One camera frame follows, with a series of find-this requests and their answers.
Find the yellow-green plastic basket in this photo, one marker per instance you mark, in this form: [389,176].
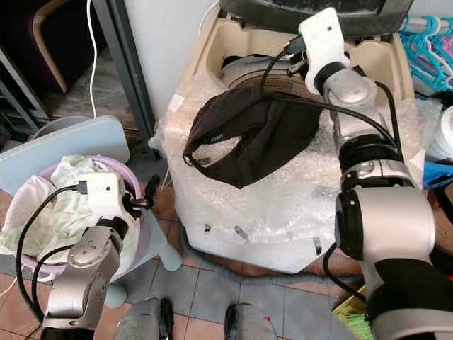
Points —
[354,319]

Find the pale green cloth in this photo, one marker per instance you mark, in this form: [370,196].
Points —
[60,205]

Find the dark metal rack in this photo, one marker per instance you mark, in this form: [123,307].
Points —
[18,78]

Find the grey plastic bucket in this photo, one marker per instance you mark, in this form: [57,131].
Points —
[53,123]

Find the teal clothes hangers bundle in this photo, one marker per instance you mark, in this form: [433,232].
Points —
[428,49]

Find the dark metal door frame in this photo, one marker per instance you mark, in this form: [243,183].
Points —
[127,64]

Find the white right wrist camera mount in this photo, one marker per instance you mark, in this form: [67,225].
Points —
[320,37]

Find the grey robot leg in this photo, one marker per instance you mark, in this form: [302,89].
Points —
[141,320]
[255,323]

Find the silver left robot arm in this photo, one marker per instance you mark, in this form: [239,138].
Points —
[81,276]

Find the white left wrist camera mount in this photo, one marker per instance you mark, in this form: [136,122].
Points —
[106,195]

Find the purple laundry basket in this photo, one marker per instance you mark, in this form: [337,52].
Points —
[28,262]

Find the white plastic container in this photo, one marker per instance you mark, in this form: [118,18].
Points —
[442,134]

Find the black garment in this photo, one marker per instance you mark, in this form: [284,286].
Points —
[262,138]

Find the wooden chair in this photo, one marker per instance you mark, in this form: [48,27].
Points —
[46,35]

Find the grey right robot leg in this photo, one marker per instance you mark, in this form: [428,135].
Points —
[255,323]

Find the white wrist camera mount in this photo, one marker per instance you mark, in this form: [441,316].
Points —
[320,37]
[106,195]

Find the beige bubble-wrapped washing machine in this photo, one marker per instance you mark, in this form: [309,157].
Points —
[248,212]

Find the grey left robot leg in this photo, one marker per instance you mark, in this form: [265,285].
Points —
[141,320]

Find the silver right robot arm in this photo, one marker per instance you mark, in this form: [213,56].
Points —
[389,219]

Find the light blue plastic stool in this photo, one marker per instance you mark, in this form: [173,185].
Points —
[71,138]

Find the dark washing machine lid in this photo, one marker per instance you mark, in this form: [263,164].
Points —
[311,10]

